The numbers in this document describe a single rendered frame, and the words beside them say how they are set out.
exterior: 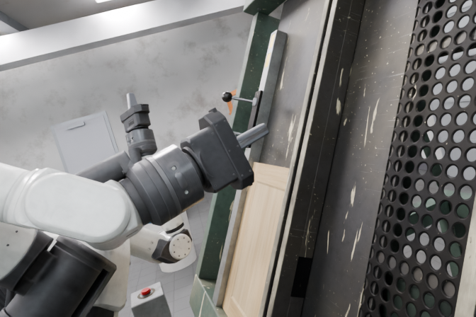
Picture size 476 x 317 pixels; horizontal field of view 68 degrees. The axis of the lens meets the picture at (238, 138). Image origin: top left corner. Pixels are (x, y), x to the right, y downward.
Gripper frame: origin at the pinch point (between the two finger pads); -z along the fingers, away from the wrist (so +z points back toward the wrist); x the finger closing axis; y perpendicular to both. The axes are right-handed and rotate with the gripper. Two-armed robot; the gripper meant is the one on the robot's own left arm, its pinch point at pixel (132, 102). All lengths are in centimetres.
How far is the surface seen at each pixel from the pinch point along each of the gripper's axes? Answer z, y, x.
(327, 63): 18, -7, 64
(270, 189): 40, -17, 32
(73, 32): -321, -214, -423
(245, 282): 64, -12, 16
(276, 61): -1, -36, 36
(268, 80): 4.2, -32.9, 32.2
